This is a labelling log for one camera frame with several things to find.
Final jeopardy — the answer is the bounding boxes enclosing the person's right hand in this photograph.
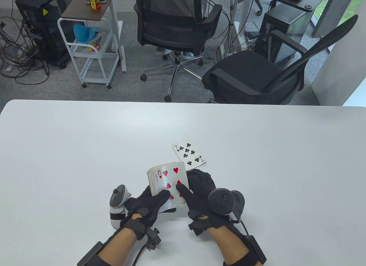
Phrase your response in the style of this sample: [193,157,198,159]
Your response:
[175,169,245,235]

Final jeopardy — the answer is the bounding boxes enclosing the person's left hand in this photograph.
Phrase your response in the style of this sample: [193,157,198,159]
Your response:
[120,185,176,241]

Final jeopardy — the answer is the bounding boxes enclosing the stack of red-backed playing cards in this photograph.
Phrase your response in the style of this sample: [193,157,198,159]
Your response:
[147,162,190,209]

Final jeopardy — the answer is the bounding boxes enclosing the black clubs playing card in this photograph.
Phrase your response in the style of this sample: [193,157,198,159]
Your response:
[172,137,206,171]

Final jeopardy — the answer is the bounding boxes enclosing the person's right forearm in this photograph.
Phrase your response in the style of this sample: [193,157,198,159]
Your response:
[206,227,252,266]

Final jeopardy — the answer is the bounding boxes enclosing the person's left forearm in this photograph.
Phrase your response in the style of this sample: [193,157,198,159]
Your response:
[97,227,138,266]

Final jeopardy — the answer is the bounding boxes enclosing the grey left hand controller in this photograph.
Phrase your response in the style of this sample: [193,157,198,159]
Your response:
[110,185,132,229]

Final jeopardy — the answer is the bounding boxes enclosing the black padded office chair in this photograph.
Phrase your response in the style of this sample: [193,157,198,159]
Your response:
[202,15,359,105]

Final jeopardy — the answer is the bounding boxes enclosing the black mesh back office chair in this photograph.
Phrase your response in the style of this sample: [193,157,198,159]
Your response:
[133,0,223,103]

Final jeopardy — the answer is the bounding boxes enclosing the blue plastic bowl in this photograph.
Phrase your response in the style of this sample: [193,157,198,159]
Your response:
[73,24,101,45]

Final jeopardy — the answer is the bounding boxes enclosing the black chair base with casters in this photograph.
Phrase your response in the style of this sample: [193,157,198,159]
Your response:
[253,0,278,17]

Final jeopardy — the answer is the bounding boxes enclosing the black glass side computer tower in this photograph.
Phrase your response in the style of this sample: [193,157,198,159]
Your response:
[253,5,314,70]

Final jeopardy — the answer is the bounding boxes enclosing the black computer tower yellow sticker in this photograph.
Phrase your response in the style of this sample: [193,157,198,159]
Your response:
[15,0,78,69]

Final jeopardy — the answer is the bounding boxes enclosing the brown top white side table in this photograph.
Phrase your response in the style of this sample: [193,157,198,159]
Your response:
[61,0,127,73]

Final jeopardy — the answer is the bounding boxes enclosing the dark office desk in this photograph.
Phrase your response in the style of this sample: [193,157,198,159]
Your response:
[253,0,325,11]

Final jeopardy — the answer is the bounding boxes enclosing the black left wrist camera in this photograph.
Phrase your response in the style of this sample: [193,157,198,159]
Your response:
[145,227,162,251]

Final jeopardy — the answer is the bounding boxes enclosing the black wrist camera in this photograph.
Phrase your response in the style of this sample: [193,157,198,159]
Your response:
[188,220,209,236]
[145,227,162,251]

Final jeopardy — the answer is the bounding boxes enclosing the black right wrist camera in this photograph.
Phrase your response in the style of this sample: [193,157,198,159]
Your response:
[188,220,209,236]

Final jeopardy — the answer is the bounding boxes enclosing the black left glove cable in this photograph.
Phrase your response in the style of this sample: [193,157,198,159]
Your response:
[133,247,149,266]

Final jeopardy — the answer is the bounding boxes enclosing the black glove cable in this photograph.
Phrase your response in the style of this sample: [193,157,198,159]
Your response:
[240,219,252,238]
[133,247,149,266]

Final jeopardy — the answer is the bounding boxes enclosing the black right glove cable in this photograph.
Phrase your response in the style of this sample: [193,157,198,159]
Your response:
[240,219,252,238]

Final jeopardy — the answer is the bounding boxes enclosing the black left forearm strap pack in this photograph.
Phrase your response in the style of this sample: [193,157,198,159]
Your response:
[77,241,115,266]

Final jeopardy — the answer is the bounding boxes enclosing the black forearm strap pack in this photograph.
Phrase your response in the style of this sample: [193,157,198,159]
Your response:
[77,241,115,266]
[223,235,268,266]

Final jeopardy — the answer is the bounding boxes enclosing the black right forearm strap pack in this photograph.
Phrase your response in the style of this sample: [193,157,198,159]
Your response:
[223,235,268,266]

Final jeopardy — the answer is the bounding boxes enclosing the white wire rolling cart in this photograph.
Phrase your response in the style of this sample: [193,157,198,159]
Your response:
[57,17,120,89]

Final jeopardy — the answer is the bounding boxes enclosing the tangle of black floor cables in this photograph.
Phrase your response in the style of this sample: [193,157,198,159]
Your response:
[0,16,51,85]

